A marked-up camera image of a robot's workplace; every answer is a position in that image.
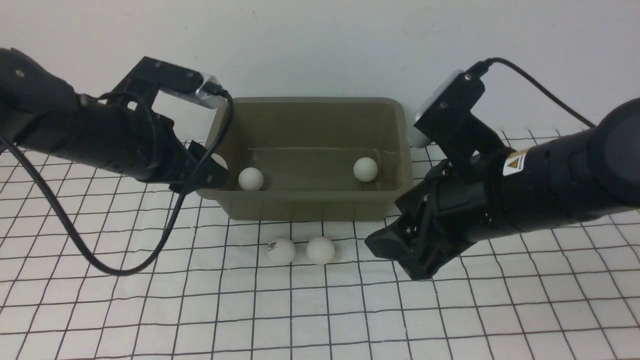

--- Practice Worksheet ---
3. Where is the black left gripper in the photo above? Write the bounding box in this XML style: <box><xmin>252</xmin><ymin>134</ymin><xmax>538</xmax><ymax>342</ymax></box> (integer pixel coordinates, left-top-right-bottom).
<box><xmin>75</xmin><ymin>92</ymin><xmax>230</xmax><ymax>194</ymax></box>

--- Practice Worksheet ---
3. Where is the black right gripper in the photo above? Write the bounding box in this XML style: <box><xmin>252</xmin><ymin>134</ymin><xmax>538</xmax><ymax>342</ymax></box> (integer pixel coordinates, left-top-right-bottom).
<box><xmin>365</xmin><ymin>155</ymin><xmax>498</xmax><ymax>281</ymax></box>

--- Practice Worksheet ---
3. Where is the white ping-pong ball red logo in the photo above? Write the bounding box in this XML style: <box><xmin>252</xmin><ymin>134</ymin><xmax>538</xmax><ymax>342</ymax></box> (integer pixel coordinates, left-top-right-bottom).
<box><xmin>266</xmin><ymin>237</ymin><xmax>297</xmax><ymax>265</ymax></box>

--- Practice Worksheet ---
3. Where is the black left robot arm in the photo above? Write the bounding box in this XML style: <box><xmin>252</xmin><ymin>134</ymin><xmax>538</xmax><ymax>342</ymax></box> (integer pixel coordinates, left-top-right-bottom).
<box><xmin>0</xmin><ymin>48</ymin><xmax>229</xmax><ymax>193</ymax></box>

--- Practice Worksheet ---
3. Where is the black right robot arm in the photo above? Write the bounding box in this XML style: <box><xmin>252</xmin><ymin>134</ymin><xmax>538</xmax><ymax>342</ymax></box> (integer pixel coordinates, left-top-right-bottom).
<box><xmin>365</xmin><ymin>99</ymin><xmax>639</xmax><ymax>281</ymax></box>

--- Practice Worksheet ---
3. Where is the white black-grid tablecloth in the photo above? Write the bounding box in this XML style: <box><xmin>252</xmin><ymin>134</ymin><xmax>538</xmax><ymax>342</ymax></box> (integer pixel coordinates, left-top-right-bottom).
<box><xmin>0</xmin><ymin>153</ymin><xmax>640</xmax><ymax>360</ymax></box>

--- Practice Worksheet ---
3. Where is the olive plastic bin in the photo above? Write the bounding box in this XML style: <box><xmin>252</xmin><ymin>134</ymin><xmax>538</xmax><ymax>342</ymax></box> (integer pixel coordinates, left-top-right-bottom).
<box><xmin>197</xmin><ymin>96</ymin><xmax>414</xmax><ymax>222</ymax></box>

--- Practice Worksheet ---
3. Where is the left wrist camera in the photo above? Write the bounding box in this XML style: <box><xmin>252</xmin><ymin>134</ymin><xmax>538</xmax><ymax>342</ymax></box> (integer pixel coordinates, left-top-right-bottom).
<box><xmin>112</xmin><ymin>56</ymin><xmax>229</xmax><ymax>110</ymax></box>

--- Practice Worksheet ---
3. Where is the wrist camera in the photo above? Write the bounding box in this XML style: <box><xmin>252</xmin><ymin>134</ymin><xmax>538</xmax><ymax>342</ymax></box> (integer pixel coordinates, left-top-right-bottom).
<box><xmin>406</xmin><ymin>69</ymin><xmax>506</xmax><ymax>161</ymax></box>
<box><xmin>112</xmin><ymin>56</ymin><xmax>229</xmax><ymax>110</ymax></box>

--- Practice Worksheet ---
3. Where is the black left camera cable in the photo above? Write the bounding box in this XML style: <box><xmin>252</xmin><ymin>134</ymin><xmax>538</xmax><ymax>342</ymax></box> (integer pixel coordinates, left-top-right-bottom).
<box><xmin>0</xmin><ymin>85</ymin><xmax>235</xmax><ymax>277</ymax></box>

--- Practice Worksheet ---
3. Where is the black camera cable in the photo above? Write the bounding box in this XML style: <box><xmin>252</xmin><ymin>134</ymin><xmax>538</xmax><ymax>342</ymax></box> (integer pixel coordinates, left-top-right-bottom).
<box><xmin>0</xmin><ymin>85</ymin><xmax>235</xmax><ymax>277</ymax></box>
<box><xmin>470</xmin><ymin>57</ymin><xmax>597</xmax><ymax>129</ymax></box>

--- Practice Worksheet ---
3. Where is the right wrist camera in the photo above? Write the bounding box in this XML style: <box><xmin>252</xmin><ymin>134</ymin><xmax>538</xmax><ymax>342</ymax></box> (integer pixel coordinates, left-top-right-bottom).
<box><xmin>406</xmin><ymin>69</ymin><xmax>506</xmax><ymax>161</ymax></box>

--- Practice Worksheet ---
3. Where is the black right camera cable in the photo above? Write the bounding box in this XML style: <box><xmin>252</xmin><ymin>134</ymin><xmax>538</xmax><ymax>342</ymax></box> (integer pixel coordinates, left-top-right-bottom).
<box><xmin>470</xmin><ymin>57</ymin><xmax>597</xmax><ymax>129</ymax></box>

